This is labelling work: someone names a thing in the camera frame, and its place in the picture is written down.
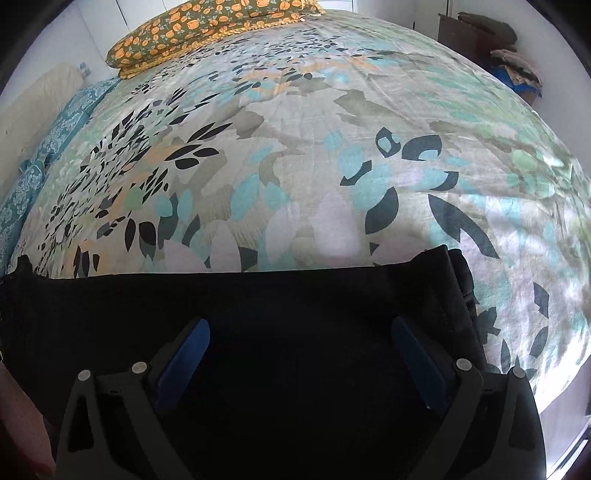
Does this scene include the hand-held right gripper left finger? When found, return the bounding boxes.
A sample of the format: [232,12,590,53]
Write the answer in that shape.
[55,316,212,480]

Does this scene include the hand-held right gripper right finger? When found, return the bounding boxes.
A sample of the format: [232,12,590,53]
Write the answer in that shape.
[390,316,546,480]

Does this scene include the black pants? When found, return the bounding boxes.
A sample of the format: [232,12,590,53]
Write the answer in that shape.
[0,244,491,480]

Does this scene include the person's left forearm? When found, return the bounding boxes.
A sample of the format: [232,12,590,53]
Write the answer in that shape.
[0,364,58,480]

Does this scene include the blue patterned pillow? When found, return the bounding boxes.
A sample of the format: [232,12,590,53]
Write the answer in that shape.
[39,78,122,165]
[0,159,48,278]

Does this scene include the bed with floral sheet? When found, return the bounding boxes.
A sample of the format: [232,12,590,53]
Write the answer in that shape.
[7,9,591,414]

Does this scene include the cream padded headboard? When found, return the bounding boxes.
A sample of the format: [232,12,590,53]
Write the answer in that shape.
[0,62,86,186]

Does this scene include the blue bag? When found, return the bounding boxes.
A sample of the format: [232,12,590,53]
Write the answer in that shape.
[491,65,542,97]

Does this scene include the pink mixed clothes pile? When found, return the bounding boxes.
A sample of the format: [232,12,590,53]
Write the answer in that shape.
[489,48,544,86]

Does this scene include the dark wooden cabinet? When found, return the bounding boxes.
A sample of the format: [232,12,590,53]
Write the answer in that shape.
[437,13,509,62]

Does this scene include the orange floral pillow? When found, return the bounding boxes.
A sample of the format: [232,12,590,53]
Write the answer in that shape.
[106,0,327,79]

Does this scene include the olive folded clothes pile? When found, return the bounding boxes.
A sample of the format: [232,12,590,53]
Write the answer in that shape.
[457,11,519,52]

